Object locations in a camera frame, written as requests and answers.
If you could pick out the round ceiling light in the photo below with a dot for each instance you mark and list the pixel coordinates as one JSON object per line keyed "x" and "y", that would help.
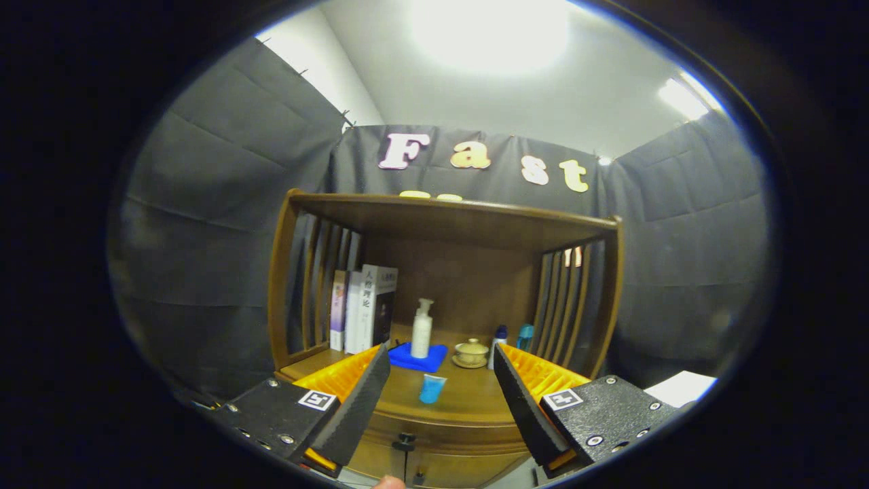
{"x": 489, "y": 30}

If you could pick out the white pump bottle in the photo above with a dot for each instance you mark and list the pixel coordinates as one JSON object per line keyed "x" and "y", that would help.
{"x": 421, "y": 336}

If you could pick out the wooden countertop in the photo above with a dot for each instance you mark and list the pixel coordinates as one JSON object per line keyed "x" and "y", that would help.
{"x": 461, "y": 401}

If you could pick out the thick white book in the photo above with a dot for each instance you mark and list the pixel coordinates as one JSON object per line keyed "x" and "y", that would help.
{"x": 370, "y": 305}

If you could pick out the wooden cabinet door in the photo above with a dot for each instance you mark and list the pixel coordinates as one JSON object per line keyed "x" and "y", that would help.
{"x": 377, "y": 465}
{"x": 468, "y": 470}

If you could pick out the strip ceiling light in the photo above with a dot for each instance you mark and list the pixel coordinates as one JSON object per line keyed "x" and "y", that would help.
{"x": 686, "y": 98}

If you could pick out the blue squeeze tube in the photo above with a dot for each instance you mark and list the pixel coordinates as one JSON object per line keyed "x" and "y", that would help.
{"x": 432, "y": 388}

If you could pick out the blue folded cloth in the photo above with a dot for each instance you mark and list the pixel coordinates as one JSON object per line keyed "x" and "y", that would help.
{"x": 434, "y": 360}

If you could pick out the purple book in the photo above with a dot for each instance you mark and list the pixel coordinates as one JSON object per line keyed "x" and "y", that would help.
{"x": 337, "y": 305}

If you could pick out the wooden drawer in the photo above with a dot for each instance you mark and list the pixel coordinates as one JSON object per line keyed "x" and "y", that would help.
{"x": 448, "y": 435}

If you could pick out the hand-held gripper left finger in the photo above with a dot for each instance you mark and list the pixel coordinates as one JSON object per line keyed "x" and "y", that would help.
{"x": 360, "y": 401}

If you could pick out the clear blue bottle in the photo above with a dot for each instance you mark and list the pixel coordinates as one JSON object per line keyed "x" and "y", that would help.
{"x": 525, "y": 335}

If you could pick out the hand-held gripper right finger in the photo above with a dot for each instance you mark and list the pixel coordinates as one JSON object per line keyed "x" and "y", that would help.
{"x": 519, "y": 401}

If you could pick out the thin white book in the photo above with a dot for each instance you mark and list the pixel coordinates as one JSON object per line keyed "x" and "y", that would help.
{"x": 352, "y": 312}

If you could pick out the white bottle with blue cap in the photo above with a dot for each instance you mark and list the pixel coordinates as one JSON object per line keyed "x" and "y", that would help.
{"x": 499, "y": 337}

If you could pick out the white drawer unit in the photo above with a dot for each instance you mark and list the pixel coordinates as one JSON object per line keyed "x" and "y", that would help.
{"x": 679, "y": 388}

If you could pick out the wooden cabinet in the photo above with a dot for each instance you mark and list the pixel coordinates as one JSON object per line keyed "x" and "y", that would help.
{"x": 468, "y": 272}

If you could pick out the beige lidded tea cup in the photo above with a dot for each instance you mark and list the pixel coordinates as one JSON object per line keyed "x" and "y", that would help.
{"x": 471, "y": 352}

